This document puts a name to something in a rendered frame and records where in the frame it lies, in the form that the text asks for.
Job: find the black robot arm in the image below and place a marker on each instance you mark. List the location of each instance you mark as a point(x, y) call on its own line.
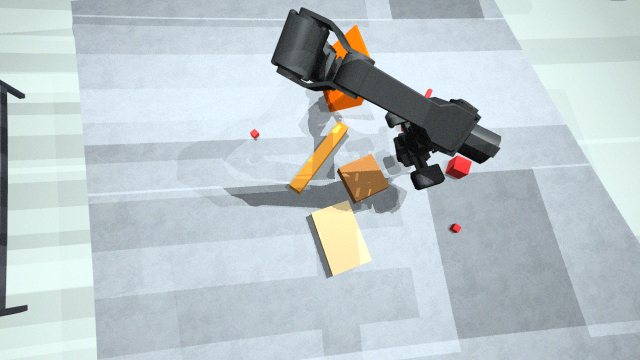
point(303, 53)

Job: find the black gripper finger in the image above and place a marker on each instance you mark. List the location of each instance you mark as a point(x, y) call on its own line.
point(404, 160)
point(398, 149)

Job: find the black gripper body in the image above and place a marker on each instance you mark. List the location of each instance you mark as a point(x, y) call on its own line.
point(417, 152)

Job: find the orange flat bar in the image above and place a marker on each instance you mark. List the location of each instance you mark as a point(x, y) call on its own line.
point(318, 158)

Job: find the pale yellow flat board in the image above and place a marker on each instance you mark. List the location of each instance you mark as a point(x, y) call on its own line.
point(340, 237)

